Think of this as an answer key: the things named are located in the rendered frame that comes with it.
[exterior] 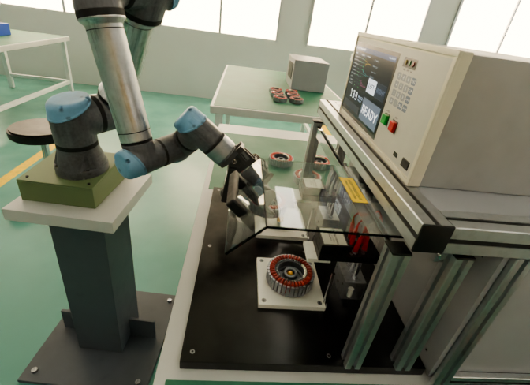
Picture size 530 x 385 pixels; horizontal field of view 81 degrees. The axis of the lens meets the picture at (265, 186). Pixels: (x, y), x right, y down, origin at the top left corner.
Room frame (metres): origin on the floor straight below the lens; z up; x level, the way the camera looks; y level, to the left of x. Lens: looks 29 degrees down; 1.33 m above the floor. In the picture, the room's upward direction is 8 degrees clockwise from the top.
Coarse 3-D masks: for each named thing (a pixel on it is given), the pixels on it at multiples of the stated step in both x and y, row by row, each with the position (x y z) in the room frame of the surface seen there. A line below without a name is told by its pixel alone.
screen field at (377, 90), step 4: (368, 80) 0.74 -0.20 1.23; (372, 80) 0.72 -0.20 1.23; (368, 84) 0.74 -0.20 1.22; (372, 84) 0.71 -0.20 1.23; (376, 84) 0.69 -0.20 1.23; (380, 84) 0.68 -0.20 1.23; (368, 88) 0.73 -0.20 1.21; (372, 88) 0.71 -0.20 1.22; (376, 88) 0.69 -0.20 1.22; (380, 88) 0.67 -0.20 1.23; (384, 88) 0.65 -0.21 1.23; (368, 92) 0.72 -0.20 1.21; (372, 92) 0.70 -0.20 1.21; (376, 92) 0.68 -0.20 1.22; (380, 92) 0.66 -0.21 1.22; (384, 92) 0.65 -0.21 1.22; (376, 96) 0.68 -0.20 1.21; (380, 96) 0.66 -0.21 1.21; (384, 96) 0.64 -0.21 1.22; (380, 100) 0.65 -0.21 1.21
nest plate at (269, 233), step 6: (258, 234) 0.71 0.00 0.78; (264, 234) 0.72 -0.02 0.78; (270, 234) 0.72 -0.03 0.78; (276, 234) 0.73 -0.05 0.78; (282, 234) 0.73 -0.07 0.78; (288, 234) 0.73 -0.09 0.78; (294, 234) 0.74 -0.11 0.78; (300, 234) 0.74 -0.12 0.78; (294, 240) 0.73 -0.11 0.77; (300, 240) 0.73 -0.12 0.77; (306, 240) 0.73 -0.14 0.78
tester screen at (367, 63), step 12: (360, 48) 0.85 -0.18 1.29; (360, 60) 0.83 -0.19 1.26; (372, 60) 0.75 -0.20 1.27; (384, 60) 0.69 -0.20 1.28; (396, 60) 0.64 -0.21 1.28; (360, 72) 0.81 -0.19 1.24; (372, 72) 0.73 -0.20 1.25; (384, 72) 0.67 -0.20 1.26; (348, 84) 0.87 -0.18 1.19; (360, 84) 0.78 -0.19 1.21; (384, 84) 0.66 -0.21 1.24; (348, 96) 0.85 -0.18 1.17; (360, 96) 0.76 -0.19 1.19; (372, 96) 0.70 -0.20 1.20; (348, 108) 0.83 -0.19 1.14; (360, 120) 0.73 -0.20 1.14; (372, 132) 0.65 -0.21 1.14
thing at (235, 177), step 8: (232, 176) 0.52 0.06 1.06; (240, 176) 0.53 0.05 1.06; (232, 184) 0.48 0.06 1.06; (240, 184) 0.52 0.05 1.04; (232, 192) 0.45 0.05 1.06; (232, 200) 0.43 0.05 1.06; (240, 200) 0.44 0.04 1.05; (232, 208) 0.43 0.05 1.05; (240, 208) 0.43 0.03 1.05; (240, 216) 0.43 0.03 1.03
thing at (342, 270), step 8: (336, 264) 0.60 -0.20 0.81; (344, 264) 0.59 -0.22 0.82; (336, 272) 0.59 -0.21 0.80; (344, 272) 0.56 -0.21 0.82; (352, 272) 0.57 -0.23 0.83; (360, 272) 0.57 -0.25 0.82; (336, 280) 0.58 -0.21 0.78; (344, 280) 0.54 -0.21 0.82; (352, 280) 0.54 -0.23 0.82; (360, 280) 0.54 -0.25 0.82; (344, 288) 0.53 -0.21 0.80; (360, 288) 0.54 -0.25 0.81; (344, 296) 0.53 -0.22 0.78; (352, 296) 0.54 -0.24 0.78; (360, 296) 0.54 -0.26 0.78
